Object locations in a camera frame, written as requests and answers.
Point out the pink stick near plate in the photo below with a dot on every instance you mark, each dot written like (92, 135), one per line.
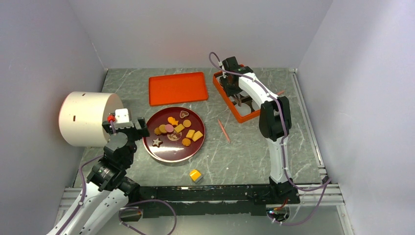
(224, 131)

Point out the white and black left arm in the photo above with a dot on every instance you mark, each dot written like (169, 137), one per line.
(106, 189)

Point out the brown round cookie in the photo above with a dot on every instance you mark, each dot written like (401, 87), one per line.
(162, 128)

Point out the dark red round plate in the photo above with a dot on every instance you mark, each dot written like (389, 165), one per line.
(172, 150)

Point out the orange box lid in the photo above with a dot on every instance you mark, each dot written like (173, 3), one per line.
(177, 88)

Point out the fish shaped orange cookie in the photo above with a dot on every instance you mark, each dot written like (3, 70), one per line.
(172, 121)

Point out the heart shaped chocolate cookie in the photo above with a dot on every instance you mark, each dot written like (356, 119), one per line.
(183, 114)

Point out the pink round cookie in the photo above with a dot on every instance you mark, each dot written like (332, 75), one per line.
(169, 128)

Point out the rectangular butter biscuit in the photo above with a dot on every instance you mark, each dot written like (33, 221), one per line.
(197, 135)

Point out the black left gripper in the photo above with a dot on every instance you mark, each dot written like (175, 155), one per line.
(139, 132)

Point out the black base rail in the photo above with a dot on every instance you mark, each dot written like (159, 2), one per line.
(253, 199)

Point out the star shaped iced cookie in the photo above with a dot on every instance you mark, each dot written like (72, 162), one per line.
(157, 142)

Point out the yellow small block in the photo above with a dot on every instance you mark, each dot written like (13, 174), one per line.
(195, 175)

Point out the round orange cookie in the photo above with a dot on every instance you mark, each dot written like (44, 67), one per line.
(186, 142)

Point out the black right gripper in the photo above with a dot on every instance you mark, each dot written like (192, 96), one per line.
(229, 92)

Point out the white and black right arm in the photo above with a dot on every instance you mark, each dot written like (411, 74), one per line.
(274, 125)

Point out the metal tongs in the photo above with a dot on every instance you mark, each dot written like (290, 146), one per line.
(238, 99)

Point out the orange compartment box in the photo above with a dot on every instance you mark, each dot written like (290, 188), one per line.
(240, 113)

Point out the white cylinder container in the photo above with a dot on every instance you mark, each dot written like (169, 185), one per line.
(81, 116)

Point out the round tan cookie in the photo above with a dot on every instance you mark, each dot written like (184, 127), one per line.
(187, 123)

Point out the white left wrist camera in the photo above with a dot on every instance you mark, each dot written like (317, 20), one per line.
(122, 116)

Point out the brown scalloped cookie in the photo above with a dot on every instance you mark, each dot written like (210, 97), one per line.
(157, 131)

